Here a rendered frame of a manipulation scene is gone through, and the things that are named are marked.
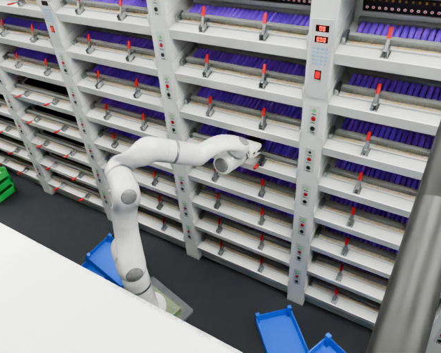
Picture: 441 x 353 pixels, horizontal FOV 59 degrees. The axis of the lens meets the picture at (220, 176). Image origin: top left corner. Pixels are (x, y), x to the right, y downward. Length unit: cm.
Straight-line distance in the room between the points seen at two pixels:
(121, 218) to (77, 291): 124
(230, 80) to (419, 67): 71
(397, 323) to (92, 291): 20
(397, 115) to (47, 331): 134
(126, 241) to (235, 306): 95
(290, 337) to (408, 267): 205
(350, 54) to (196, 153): 64
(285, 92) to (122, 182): 70
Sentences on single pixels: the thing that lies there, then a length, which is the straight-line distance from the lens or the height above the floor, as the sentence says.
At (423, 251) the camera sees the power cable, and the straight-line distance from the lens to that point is 23.
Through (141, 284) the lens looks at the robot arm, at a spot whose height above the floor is 56.
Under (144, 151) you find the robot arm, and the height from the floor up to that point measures 119.
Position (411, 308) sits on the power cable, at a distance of 22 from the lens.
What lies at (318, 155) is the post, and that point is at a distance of 164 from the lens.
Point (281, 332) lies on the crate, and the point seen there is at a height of 0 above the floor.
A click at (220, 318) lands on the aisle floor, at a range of 232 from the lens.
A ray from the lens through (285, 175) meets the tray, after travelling 177.
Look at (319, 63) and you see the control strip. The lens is 147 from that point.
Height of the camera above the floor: 196
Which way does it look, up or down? 38 degrees down
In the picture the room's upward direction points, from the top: 4 degrees counter-clockwise
